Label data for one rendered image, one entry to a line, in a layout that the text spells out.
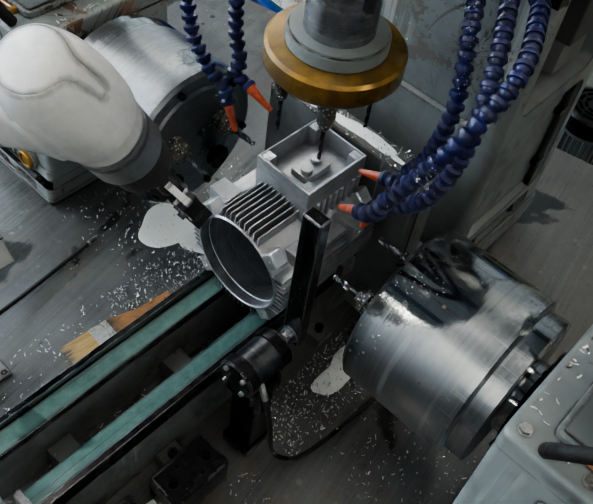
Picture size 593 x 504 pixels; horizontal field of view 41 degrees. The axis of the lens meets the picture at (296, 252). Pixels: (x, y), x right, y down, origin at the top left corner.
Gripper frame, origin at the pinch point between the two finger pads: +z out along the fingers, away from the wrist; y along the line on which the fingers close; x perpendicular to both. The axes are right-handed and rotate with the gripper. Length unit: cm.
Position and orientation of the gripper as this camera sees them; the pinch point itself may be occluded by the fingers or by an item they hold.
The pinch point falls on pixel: (193, 210)
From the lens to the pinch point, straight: 110.8
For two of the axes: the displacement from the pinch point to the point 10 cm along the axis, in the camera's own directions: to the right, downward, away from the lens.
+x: -6.4, 7.6, -0.6
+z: 2.5, 2.8, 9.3
